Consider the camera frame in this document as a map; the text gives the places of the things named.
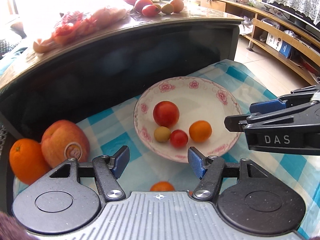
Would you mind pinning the brown longan in plate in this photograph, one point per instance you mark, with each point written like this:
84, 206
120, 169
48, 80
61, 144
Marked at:
162, 134

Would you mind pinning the red plastic bag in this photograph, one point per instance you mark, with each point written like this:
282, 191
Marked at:
78, 24

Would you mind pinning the large orange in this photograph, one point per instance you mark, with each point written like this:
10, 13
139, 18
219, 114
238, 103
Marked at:
27, 161

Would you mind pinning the white floral porcelain plate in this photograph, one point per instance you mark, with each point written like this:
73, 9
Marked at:
197, 99

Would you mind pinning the fruit pile on table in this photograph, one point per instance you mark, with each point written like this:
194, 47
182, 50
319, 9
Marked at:
149, 8

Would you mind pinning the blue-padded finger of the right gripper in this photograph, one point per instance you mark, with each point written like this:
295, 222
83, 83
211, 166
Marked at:
296, 105

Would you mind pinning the small red cherry tomato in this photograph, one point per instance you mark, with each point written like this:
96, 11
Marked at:
178, 138

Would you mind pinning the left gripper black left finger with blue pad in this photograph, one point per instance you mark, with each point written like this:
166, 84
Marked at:
104, 169

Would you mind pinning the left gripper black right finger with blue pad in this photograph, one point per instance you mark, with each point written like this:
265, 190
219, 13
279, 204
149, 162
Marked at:
212, 170

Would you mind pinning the large red tomato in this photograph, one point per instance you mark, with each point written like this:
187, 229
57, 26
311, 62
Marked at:
166, 113

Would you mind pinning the red apple with sticker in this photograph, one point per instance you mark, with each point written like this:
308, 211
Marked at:
64, 140

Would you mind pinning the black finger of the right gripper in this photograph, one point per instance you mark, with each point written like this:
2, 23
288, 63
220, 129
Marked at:
235, 123

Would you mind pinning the mandarin orange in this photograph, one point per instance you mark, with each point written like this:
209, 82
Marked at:
162, 186

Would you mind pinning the blue white box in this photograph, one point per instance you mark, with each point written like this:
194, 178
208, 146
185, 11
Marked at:
279, 45

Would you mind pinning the wooden tv shelf unit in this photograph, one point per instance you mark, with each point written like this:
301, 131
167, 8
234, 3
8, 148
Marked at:
304, 59

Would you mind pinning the small mandarin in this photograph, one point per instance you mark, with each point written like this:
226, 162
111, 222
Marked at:
200, 131

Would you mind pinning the dark coffee table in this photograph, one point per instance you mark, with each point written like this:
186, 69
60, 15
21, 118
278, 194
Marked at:
106, 68

